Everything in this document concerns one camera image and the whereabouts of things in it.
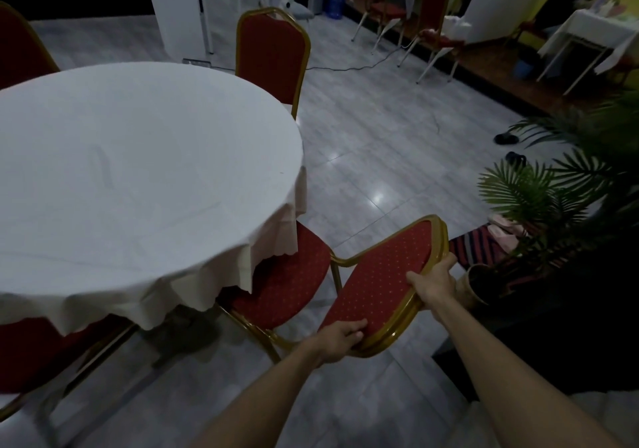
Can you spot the person's right hand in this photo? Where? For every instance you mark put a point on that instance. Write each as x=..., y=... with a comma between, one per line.
x=438, y=285

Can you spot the person's left hand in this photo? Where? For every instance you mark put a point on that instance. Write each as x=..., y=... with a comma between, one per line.
x=334, y=343

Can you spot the person's left thumb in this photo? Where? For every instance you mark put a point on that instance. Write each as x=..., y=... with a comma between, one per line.
x=355, y=324

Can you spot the person's right thumb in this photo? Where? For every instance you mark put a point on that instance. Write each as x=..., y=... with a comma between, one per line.
x=415, y=279

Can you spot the red gold-framed banquet chair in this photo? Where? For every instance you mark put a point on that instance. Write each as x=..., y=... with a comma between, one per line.
x=20, y=48
x=40, y=353
x=379, y=278
x=272, y=56

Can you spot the person's right forearm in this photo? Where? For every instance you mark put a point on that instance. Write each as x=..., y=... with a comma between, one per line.
x=499, y=373

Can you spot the person's left forearm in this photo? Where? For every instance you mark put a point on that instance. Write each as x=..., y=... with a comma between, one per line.
x=269, y=397

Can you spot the beige plant pot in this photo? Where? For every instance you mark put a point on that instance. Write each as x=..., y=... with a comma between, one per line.
x=467, y=283

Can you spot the striped red cloth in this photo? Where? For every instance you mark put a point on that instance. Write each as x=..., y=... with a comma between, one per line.
x=474, y=248

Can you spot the pink slipper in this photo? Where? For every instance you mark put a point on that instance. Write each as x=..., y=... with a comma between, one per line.
x=501, y=239
x=504, y=222

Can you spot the black shoe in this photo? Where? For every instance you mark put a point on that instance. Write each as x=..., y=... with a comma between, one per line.
x=506, y=138
x=515, y=158

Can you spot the green palm plant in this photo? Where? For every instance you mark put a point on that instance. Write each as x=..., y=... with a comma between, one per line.
x=559, y=188

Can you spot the dark table base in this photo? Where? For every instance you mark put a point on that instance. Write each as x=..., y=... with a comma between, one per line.
x=182, y=333

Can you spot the blue bucket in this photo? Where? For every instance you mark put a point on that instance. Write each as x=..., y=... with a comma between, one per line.
x=523, y=69

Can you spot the white plastic bag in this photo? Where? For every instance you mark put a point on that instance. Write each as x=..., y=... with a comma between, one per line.
x=457, y=26

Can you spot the white round tablecloth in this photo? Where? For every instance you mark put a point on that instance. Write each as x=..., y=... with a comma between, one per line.
x=140, y=178

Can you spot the table with white cloth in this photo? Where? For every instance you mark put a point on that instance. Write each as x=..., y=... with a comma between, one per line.
x=589, y=31

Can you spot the white power strip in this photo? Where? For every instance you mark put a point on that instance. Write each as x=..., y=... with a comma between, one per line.
x=195, y=62

